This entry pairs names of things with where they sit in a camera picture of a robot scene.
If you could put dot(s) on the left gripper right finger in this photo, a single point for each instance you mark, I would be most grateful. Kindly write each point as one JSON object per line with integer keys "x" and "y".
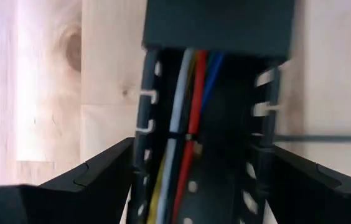
{"x": 318, "y": 202}

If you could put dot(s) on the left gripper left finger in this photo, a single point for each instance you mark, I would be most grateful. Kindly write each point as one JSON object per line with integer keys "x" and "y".
{"x": 54, "y": 202}

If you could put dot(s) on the black zip tie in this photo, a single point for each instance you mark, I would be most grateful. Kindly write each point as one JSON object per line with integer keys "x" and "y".
{"x": 318, "y": 138}

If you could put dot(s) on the black duct cover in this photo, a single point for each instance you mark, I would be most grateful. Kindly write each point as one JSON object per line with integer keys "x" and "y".
{"x": 219, "y": 25}

